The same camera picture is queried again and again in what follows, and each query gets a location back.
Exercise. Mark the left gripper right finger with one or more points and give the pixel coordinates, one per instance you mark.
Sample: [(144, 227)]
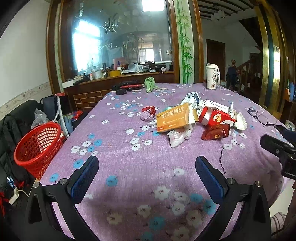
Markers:
[(253, 222)]

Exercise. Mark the red plastic mesh basket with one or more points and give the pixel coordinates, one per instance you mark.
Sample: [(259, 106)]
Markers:
[(37, 148)]

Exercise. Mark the black leather sofa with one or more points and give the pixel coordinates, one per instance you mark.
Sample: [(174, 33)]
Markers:
[(25, 111)]

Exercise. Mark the eyeglasses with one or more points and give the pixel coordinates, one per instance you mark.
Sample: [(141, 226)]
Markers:
[(260, 117)]

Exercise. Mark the dark red crushed box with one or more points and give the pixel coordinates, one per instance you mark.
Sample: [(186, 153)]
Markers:
[(216, 132)]

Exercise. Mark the dark blue shopping bag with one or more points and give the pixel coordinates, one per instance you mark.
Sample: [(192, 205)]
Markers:
[(50, 106)]

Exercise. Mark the black red tool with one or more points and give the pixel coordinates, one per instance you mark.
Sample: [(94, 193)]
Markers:
[(123, 87)]

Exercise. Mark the purple floral tablecloth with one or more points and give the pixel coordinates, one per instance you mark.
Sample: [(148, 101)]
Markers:
[(147, 190)]

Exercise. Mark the blue white medicine box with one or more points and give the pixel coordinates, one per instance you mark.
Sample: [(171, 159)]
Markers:
[(192, 98)]

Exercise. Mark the green cloth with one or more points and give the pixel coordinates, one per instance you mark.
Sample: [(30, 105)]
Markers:
[(149, 84)]

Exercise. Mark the wooden framed glass partition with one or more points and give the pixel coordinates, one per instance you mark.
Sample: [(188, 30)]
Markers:
[(88, 36)]

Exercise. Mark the white paper leaflet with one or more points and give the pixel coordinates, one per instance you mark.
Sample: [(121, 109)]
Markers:
[(212, 104)]

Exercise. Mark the clear plastic bag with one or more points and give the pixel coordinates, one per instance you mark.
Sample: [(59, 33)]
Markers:
[(40, 118)]

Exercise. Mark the white cartoon tumbler cup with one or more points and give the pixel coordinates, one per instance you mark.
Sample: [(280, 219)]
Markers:
[(212, 76)]

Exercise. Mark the pink red crumpled wrapper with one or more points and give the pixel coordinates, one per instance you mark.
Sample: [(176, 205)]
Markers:
[(148, 113)]

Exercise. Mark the white crumpled plastic bag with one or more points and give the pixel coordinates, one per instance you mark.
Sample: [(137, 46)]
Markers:
[(177, 136)]

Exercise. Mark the orange medicine box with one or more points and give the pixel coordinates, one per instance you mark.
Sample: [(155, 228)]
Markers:
[(176, 117)]

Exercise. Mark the red white cigarette carton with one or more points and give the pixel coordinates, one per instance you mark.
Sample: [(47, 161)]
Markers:
[(212, 116)]

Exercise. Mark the person in dark clothes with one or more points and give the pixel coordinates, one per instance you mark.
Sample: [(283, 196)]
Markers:
[(231, 76)]

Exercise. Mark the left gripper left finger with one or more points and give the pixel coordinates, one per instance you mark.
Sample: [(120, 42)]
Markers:
[(40, 219)]

